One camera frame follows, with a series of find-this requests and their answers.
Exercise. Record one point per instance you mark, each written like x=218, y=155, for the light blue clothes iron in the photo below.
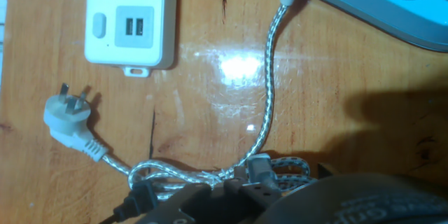
x=367, y=10

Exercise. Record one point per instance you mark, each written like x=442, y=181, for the white power strip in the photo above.
x=101, y=56

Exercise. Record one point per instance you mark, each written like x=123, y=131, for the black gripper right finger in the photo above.
x=252, y=197

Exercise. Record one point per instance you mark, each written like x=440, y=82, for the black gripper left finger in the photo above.
x=182, y=203

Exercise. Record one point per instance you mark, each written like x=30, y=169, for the glossy wooden board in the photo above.
x=210, y=119

